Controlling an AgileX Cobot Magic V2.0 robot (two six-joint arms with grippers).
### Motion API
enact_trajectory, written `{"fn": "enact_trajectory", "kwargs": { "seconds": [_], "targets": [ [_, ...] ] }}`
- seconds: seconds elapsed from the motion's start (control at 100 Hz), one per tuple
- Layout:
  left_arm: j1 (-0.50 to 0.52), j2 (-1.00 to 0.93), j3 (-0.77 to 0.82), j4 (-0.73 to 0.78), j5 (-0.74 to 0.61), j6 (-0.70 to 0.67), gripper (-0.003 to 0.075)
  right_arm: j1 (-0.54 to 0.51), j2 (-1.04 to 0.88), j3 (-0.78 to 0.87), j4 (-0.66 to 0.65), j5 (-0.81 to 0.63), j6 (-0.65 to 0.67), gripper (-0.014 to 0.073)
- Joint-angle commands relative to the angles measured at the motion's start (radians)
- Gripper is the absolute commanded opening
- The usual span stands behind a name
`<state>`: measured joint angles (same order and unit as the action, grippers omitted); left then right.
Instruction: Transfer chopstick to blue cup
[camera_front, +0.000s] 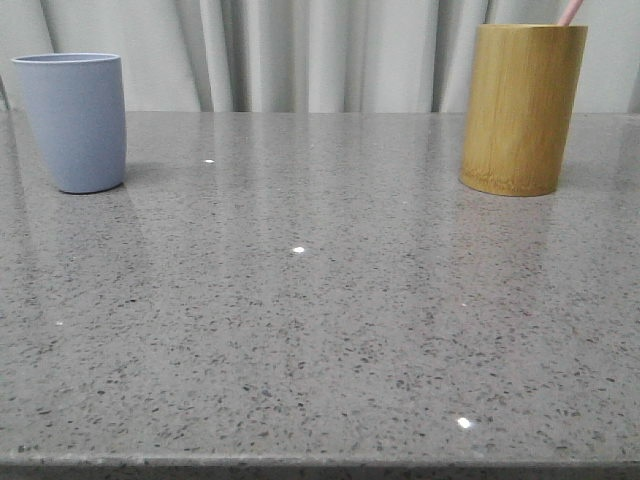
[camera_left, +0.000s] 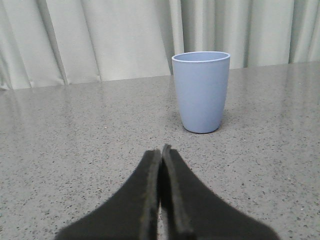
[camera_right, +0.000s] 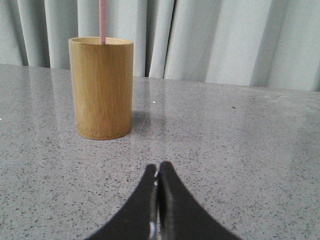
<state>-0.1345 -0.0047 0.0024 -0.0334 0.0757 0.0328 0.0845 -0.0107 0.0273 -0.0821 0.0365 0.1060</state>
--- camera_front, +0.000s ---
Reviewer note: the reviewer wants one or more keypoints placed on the bamboo cylinder holder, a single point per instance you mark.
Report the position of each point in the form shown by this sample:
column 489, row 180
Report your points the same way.
column 524, row 81

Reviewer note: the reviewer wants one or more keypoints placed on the blue plastic cup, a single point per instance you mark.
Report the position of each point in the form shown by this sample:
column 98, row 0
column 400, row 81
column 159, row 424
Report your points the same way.
column 76, row 108

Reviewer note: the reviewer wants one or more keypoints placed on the pink chopstick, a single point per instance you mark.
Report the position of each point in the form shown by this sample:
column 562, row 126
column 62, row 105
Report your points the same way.
column 569, row 12

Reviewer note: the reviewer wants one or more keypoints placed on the grey curtain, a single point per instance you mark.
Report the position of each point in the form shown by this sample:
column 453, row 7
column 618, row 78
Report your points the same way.
column 269, row 56

